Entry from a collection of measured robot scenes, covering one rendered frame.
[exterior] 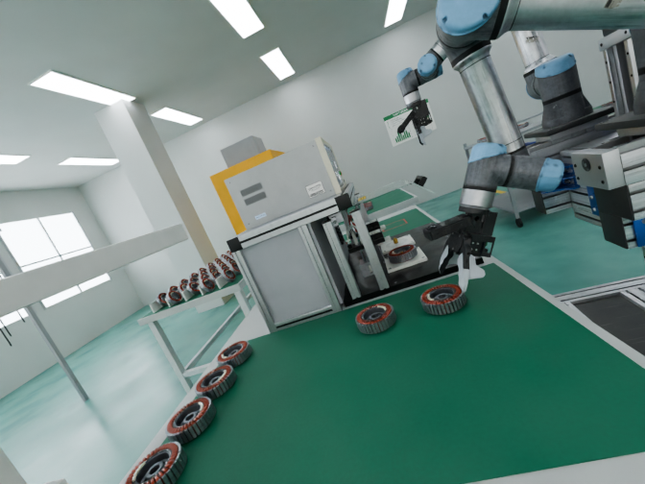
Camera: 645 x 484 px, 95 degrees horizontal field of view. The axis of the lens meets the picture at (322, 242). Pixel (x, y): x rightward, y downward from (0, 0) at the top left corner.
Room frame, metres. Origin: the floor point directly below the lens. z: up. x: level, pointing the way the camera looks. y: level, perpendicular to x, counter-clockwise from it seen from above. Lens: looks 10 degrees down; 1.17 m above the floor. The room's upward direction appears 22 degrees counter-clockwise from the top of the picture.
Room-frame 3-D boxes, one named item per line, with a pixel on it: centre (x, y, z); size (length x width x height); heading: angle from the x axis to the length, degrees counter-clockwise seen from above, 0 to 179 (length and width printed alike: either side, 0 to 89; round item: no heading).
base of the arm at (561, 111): (1.12, -1.04, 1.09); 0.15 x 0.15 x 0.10
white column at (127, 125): (4.85, 2.02, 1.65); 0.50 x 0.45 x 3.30; 78
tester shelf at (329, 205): (1.29, 0.02, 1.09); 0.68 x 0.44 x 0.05; 168
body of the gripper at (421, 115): (1.47, -0.66, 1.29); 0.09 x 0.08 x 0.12; 71
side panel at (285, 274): (0.99, 0.16, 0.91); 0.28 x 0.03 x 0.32; 78
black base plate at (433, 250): (1.23, -0.28, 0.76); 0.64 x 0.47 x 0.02; 168
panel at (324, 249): (1.28, -0.05, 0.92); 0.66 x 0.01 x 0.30; 168
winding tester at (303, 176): (1.31, 0.02, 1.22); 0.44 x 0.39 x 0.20; 168
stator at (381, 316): (0.77, -0.06, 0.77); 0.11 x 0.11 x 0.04
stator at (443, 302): (0.73, -0.24, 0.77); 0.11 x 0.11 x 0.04
